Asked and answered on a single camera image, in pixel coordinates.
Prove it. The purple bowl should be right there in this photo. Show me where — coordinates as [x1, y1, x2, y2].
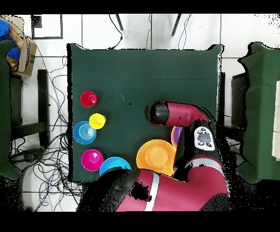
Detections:
[172, 126, 184, 147]

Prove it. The yellow cup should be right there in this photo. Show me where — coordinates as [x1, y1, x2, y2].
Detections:
[89, 113, 107, 130]

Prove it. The dark green tablecloth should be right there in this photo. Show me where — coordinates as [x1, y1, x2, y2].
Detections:
[66, 43, 224, 182]

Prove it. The deep blue bowl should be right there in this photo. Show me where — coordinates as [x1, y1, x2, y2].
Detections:
[99, 156, 132, 176]

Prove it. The red cup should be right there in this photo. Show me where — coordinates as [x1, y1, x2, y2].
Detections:
[80, 90, 98, 108]

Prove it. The shallow blue bowl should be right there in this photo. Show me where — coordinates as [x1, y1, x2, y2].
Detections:
[72, 120, 97, 146]

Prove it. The small pink bowl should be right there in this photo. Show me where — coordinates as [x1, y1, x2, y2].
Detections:
[80, 149, 104, 172]

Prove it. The black tripod leg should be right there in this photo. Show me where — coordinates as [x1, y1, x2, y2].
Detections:
[171, 14, 182, 37]
[115, 14, 124, 31]

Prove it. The black bench stand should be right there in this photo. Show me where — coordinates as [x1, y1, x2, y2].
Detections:
[9, 69, 50, 147]

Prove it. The green cloth covered table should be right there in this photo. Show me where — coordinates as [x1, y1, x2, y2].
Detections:
[0, 39, 22, 180]
[237, 42, 280, 184]

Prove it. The cardboard box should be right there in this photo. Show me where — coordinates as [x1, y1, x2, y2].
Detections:
[5, 15, 37, 76]

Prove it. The white board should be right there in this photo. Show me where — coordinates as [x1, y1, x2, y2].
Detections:
[271, 80, 280, 161]

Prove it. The blue bag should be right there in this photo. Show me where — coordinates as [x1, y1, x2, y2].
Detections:
[0, 19, 21, 62]

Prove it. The tangle of black cables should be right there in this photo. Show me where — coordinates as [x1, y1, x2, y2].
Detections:
[9, 50, 85, 212]

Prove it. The black floor cable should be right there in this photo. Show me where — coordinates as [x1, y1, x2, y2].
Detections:
[108, 14, 124, 50]

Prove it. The black pedestal foot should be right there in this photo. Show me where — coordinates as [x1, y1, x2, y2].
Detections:
[10, 147, 45, 169]

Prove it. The black square floor frame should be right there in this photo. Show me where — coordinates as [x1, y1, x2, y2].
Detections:
[30, 14, 64, 40]

